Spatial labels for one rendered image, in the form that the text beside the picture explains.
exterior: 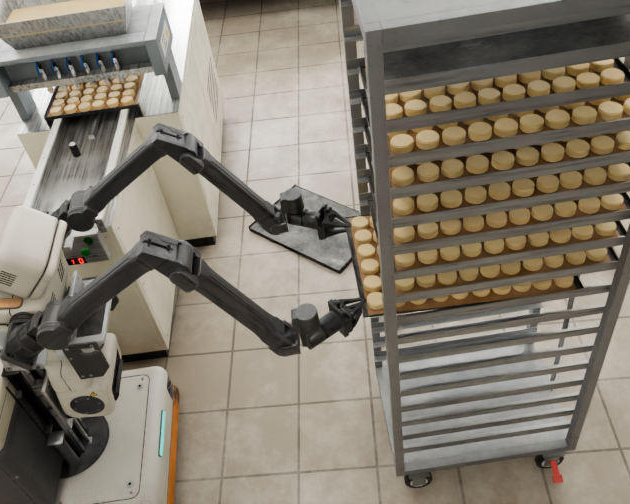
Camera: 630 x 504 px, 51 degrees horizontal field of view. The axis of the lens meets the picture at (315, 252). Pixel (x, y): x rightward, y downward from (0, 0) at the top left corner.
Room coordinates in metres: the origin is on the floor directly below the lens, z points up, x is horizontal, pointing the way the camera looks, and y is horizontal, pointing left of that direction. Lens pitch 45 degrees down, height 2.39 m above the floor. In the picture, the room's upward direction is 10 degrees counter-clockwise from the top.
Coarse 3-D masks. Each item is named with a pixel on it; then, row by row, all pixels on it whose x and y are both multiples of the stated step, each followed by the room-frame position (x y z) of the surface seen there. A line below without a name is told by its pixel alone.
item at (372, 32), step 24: (384, 96) 1.08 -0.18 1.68; (384, 120) 1.08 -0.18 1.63; (384, 144) 1.08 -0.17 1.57; (384, 168) 1.08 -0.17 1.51; (384, 192) 1.08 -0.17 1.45; (384, 216) 1.08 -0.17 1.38; (384, 240) 1.08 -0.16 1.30; (384, 264) 1.08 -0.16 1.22; (384, 288) 1.08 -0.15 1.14; (384, 312) 1.09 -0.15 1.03
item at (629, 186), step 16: (560, 192) 1.11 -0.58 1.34; (576, 192) 1.10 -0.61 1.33; (592, 192) 1.10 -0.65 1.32; (608, 192) 1.10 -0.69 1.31; (464, 208) 1.11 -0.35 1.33; (480, 208) 1.11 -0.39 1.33; (496, 208) 1.11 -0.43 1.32; (512, 208) 1.11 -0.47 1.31; (400, 224) 1.11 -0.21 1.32; (416, 224) 1.11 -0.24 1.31
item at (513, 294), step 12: (372, 228) 1.46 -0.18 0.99; (372, 240) 1.41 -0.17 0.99; (360, 264) 1.31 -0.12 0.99; (552, 288) 1.14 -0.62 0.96; (564, 288) 1.13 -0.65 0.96; (432, 300) 1.15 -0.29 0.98; (456, 300) 1.14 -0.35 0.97; (468, 300) 1.13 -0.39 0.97; (480, 300) 1.13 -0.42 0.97; (492, 300) 1.12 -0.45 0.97; (372, 312) 1.13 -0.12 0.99
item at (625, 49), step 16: (592, 48) 1.10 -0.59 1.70; (608, 48) 1.10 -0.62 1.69; (624, 48) 1.10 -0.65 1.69; (496, 64) 1.11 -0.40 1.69; (512, 64) 1.11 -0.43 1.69; (528, 64) 1.11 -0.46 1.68; (544, 64) 1.11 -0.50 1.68; (560, 64) 1.10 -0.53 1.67; (576, 64) 1.10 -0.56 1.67; (400, 80) 1.11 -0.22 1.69; (416, 80) 1.11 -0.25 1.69; (432, 80) 1.11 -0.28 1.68; (448, 80) 1.11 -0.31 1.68; (464, 80) 1.11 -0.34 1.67
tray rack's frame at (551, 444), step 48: (384, 0) 1.19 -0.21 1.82; (432, 0) 1.16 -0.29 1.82; (480, 0) 1.13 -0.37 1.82; (528, 0) 1.09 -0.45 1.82; (576, 0) 1.07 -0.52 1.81; (624, 0) 1.07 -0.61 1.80; (624, 240) 1.10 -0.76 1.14; (624, 288) 1.07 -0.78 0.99; (384, 384) 1.45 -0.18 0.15; (528, 384) 1.34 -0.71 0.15; (480, 432) 1.18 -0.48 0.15; (576, 432) 1.07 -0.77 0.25
